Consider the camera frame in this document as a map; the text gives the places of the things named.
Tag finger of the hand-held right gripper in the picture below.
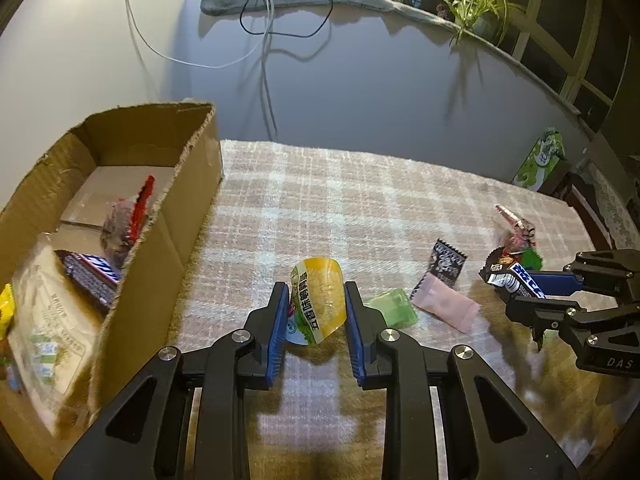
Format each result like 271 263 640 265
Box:
532 250 640 306
505 295 583 352

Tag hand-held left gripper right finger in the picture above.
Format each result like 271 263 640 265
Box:
344 280 581 480

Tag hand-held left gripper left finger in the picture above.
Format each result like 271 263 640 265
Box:
52 280 291 480

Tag small green snack packet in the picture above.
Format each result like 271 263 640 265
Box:
362 287 420 330

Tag clear snack bag red green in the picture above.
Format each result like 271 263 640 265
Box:
494 204 543 266

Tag pink snack packet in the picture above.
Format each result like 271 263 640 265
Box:
410 273 481 333

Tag black patterned snack packet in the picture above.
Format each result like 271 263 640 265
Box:
424 238 468 289

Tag cardboard box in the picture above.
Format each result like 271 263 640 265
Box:
0 101 224 480

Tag clear bag dark snack red edge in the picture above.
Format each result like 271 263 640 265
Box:
100 175 157 268

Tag brown chocolate bar blue label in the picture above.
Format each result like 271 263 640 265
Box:
54 249 123 308

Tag large clear cracker packet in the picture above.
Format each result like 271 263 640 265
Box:
7 245 108 436

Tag small yellow snack packet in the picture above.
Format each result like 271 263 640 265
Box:
0 282 17 341

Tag dark wooden furniture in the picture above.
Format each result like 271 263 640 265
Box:
542 170 616 251

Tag lace cloth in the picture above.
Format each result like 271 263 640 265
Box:
575 157 640 251

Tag checkered tablecloth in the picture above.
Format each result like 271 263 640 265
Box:
165 139 631 480

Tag potted spider plant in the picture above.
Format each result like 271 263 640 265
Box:
435 0 526 53

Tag window with white frame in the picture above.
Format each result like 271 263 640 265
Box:
280 0 626 126

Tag white cable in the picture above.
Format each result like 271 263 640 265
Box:
122 0 278 141

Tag black cable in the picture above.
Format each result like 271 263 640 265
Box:
239 0 335 40

